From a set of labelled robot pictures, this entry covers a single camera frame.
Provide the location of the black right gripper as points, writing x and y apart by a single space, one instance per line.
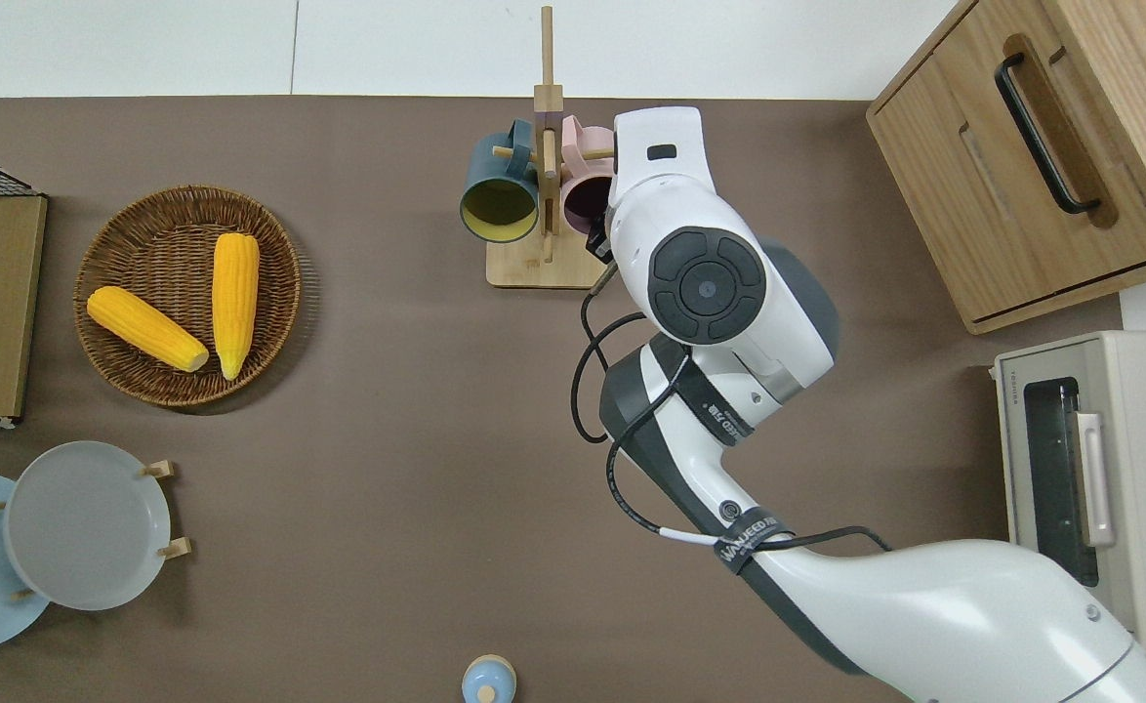
600 239

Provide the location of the pink mug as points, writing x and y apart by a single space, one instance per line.
578 200

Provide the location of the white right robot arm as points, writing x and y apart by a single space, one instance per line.
924 605

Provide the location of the wooden mug tree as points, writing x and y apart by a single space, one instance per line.
534 268

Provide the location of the dark blue mug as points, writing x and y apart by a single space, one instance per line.
500 210

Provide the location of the brown table mat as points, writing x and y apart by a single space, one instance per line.
388 488

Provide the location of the wooden cabinet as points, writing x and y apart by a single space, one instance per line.
963 195

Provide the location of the yellow corn cob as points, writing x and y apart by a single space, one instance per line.
143 327
235 303

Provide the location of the brown wicker basket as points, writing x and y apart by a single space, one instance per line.
163 234

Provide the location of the blue call bell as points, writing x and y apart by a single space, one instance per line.
488 679

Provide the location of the wooden plate rack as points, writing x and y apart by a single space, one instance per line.
178 548

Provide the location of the grey plate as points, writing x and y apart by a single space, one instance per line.
85 527

